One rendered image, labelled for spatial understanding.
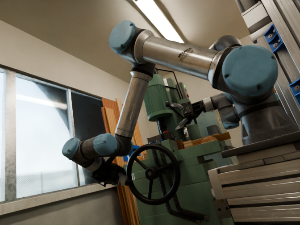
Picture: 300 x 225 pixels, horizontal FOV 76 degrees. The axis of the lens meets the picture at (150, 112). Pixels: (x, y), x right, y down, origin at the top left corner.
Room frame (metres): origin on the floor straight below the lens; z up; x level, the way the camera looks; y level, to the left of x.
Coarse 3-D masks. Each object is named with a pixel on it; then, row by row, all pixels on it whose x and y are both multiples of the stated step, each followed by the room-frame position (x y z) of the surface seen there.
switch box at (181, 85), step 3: (180, 84) 1.50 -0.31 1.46; (183, 84) 1.53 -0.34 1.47; (177, 87) 1.51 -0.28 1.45; (180, 87) 1.50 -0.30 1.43; (183, 87) 1.50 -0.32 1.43; (183, 90) 1.50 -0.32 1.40; (183, 93) 1.50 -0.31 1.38; (186, 93) 1.53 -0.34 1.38; (180, 96) 1.51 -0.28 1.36; (183, 96) 1.50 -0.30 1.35; (186, 96) 1.50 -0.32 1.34
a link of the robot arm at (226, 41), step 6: (222, 36) 0.89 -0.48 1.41; (228, 36) 0.87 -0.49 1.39; (216, 42) 0.91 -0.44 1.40; (222, 42) 0.88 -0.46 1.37; (228, 42) 0.86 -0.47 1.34; (234, 42) 0.85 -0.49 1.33; (240, 42) 0.86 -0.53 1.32; (222, 48) 0.89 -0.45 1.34; (234, 108) 0.89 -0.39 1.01; (234, 114) 0.90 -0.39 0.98
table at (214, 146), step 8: (200, 144) 1.06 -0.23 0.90; (208, 144) 1.05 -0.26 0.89; (216, 144) 1.03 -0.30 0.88; (184, 152) 1.10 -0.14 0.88; (192, 152) 1.08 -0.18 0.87; (200, 152) 1.07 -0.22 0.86; (208, 152) 1.05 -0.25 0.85; (216, 152) 1.11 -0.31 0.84; (144, 160) 1.19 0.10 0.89; (160, 160) 1.05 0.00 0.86; (168, 160) 1.04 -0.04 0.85; (136, 168) 1.22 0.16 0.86
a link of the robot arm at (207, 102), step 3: (204, 99) 0.99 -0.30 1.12; (207, 99) 0.98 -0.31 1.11; (210, 99) 0.97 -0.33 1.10; (204, 102) 0.98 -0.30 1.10; (207, 102) 0.97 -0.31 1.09; (210, 102) 0.97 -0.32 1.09; (204, 105) 0.98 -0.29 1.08; (207, 105) 0.98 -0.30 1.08; (210, 105) 0.97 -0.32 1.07; (207, 108) 0.99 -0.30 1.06; (210, 108) 0.99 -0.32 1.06; (213, 108) 0.99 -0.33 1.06; (207, 111) 1.01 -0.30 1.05
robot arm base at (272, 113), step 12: (252, 108) 0.55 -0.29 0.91; (264, 108) 0.53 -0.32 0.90; (276, 108) 0.54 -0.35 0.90; (252, 120) 0.55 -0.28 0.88; (264, 120) 0.53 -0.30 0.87; (276, 120) 0.53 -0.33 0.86; (288, 120) 0.53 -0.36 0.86; (252, 132) 0.55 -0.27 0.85; (264, 132) 0.53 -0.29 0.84; (276, 132) 0.52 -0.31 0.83; (288, 132) 0.52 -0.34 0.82
